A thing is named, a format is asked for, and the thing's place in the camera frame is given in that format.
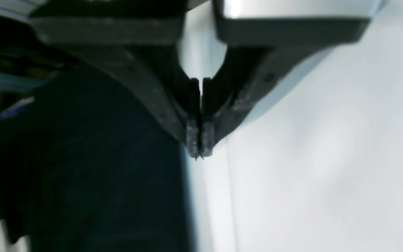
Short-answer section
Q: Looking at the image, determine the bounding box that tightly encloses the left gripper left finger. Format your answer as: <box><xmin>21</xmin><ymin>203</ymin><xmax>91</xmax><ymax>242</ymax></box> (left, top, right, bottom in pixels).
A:
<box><xmin>30</xmin><ymin>0</ymin><xmax>202</xmax><ymax>159</ymax></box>

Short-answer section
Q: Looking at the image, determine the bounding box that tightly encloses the black T-shirt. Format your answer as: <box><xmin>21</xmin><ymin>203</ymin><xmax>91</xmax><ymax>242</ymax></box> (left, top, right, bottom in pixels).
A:
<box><xmin>0</xmin><ymin>65</ymin><xmax>190</xmax><ymax>252</ymax></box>

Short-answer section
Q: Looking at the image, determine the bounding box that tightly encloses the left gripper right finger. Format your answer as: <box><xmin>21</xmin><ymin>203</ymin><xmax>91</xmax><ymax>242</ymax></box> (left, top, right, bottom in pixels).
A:
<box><xmin>201</xmin><ymin>0</ymin><xmax>383</xmax><ymax>158</ymax></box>

